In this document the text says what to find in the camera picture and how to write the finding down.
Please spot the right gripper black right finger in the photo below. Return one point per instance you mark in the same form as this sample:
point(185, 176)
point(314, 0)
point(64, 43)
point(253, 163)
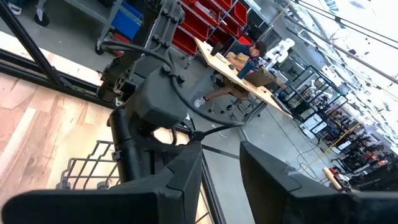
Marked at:
point(295, 202)

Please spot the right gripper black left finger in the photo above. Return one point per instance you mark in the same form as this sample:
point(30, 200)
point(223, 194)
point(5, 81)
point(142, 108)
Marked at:
point(140, 205)

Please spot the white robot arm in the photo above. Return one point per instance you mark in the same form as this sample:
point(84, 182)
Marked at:
point(281, 51)

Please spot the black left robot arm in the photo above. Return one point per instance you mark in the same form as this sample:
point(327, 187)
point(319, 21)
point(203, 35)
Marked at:
point(158, 93)

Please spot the cardboard tube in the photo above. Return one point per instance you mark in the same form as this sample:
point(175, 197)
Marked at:
point(331, 178)

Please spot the dark blue water bottle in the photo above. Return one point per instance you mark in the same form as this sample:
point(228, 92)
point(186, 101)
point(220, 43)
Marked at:
point(245, 70)

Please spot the long wooden desk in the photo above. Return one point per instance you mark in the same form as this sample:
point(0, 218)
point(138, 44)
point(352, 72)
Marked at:
point(224, 67)

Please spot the person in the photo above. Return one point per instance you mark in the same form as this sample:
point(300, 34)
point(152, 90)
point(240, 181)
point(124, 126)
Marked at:
point(245, 49)

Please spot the red storage bin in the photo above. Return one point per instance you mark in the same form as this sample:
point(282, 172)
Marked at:
point(185, 42)
point(196, 23)
point(210, 11)
point(240, 12)

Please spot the blue storage bin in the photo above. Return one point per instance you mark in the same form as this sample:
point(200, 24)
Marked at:
point(127, 21)

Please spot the grey metal cart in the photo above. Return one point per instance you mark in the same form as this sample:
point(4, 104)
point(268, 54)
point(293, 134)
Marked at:
point(107, 21)

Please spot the black table frame rail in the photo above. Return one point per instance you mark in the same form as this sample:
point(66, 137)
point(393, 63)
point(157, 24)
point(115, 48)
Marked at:
point(31, 73)

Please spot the black frame post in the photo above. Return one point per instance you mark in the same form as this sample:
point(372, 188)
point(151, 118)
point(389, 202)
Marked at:
point(28, 43)

